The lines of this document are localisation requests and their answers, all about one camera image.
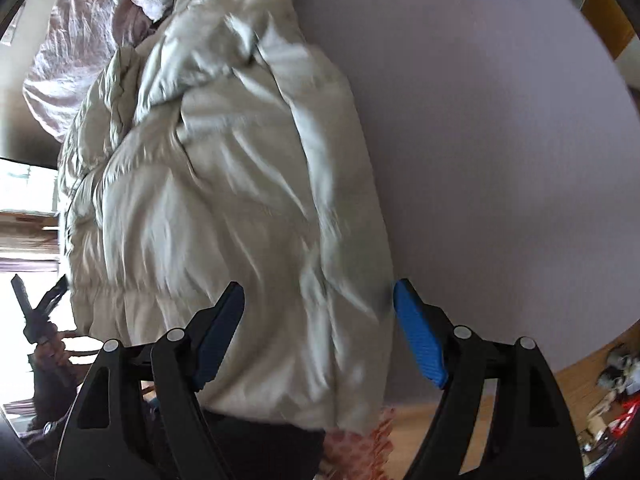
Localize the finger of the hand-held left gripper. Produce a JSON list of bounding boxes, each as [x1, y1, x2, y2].
[[11, 275, 37, 333], [37, 276, 69, 323]]

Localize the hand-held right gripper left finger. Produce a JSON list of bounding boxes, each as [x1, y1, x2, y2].
[[54, 281, 246, 480]]

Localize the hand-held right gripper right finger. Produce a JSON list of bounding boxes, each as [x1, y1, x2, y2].
[[393, 278, 586, 480]]

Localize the cream puffer jacket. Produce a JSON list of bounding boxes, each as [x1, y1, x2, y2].
[[57, 0, 396, 433]]

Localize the person's left forearm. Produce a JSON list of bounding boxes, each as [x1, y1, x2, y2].
[[25, 372, 83, 436]]

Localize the person's left hand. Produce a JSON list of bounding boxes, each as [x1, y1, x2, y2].
[[35, 337, 68, 378]]

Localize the person's dark pants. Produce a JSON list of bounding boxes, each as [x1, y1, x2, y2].
[[145, 395, 326, 480]]

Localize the orange patterned cloth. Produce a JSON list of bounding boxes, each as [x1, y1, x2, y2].
[[320, 406, 397, 480]]

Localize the pile of clutter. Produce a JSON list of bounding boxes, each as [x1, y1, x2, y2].
[[575, 342, 640, 463]]

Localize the bed with lavender sheet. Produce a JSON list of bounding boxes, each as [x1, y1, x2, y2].
[[295, 0, 640, 406]]

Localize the pale pink crumpled blanket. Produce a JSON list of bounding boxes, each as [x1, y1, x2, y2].
[[22, 0, 241, 143]]

